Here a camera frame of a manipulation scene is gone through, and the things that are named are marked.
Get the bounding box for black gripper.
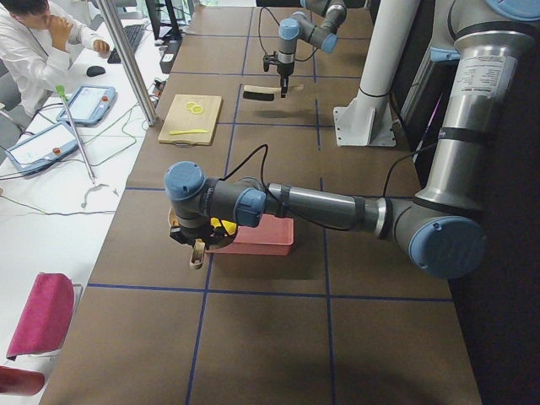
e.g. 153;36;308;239
177;216;211;244
277;54;294;98

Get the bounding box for yellow potato toy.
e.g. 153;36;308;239
210;218;237;236

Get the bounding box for beige hand brush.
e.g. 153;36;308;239
242;84;305;101

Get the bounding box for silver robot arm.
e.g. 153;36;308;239
164;1;539;279
265;0;347;98

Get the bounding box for pink plastic bin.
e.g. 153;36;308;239
211;214;294;256

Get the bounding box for lemon slice near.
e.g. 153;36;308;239
190;105;204;115

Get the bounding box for yellow plastic knife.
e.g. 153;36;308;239
169;128;208;136

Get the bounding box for wooden cutting board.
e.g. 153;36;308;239
158;94;222;146

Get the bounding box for black keyboard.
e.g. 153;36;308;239
105;23;146;65

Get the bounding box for teach pendant far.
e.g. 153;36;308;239
63;85;116;127

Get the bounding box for teach pendant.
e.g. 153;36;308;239
63;85;116;127
5;122;78;176

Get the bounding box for teach pendant near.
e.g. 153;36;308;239
5;122;78;176

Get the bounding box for magenta cloth on stand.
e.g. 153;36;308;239
6;273;84;360

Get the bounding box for black computer mouse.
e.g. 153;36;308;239
86;66;105;78

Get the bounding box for metal rod tool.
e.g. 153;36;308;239
56;84;119;209

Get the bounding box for person in white hoodie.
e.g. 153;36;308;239
1;1;110;116

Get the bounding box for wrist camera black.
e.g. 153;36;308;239
262;53;278;73
170;226;186;244

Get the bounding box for black camera cable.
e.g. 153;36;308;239
223;143;440;231
257;6;321;64

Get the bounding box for white pedestal column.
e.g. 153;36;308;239
333;0;419;148

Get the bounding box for aluminium frame post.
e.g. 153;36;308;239
96;0;159;127

